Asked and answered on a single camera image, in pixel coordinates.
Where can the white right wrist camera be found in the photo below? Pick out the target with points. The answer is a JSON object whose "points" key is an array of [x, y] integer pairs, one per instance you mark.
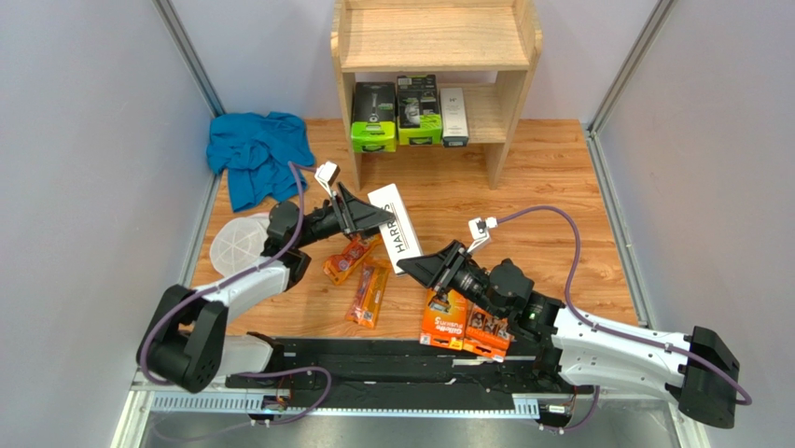
{"points": [[480, 232]]}

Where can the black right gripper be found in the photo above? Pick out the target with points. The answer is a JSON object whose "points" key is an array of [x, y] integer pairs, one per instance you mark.
{"points": [[451, 266]]}

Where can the wooden two-tier shelf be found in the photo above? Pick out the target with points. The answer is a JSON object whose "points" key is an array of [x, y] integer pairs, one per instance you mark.
{"points": [[445, 38]]}

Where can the green black razor box right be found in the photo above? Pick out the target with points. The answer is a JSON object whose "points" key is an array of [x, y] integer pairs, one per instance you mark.
{"points": [[419, 120]]}

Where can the orange Gillette cartridge box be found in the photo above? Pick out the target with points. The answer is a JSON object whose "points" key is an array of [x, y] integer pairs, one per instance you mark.
{"points": [[486, 335]]}

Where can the tall white razor box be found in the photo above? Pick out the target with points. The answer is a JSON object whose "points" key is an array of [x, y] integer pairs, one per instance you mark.
{"points": [[454, 131]]}

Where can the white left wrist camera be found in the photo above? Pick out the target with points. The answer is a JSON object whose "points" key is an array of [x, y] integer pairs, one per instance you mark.
{"points": [[325, 175]]}

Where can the orange Gillette Fusion5 razor box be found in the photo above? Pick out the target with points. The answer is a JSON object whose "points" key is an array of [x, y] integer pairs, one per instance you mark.
{"points": [[444, 320]]}

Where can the green black razor box left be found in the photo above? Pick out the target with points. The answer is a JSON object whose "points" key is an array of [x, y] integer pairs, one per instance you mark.
{"points": [[373, 122]]}

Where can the white Harry's razor box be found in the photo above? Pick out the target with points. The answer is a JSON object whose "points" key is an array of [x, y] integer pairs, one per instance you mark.
{"points": [[399, 236]]}

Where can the blue crumpled cloth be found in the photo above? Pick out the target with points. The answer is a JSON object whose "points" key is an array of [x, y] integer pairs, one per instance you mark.
{"points": [[255, 152]]}

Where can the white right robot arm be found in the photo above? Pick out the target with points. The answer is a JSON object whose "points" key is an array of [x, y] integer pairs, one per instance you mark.
{"points": [[696, 371]]}

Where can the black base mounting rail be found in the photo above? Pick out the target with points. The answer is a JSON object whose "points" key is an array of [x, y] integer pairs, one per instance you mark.
{"points": [[372, 377]]}

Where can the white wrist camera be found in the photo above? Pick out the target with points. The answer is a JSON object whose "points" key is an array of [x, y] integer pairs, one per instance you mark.
{"points": [[480, 232], [325, 175]]}

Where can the green black razor box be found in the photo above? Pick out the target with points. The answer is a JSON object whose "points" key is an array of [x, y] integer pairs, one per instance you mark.
{"points": [[419, 120], [373, 122]]}

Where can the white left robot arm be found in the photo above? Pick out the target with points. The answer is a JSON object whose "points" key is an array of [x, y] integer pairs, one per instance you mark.
{"points": [[187, 344]]}

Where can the white round mesh lid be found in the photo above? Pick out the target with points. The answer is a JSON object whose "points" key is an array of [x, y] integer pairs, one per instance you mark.
{"points": [[239, 243]]}

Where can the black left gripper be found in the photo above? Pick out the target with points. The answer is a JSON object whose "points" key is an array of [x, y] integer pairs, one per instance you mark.
{"points": [[353, 215]]}

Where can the long orange Bic razor bag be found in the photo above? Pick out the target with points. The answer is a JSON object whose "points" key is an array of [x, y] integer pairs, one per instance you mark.
{"points": [[369, 295]]}

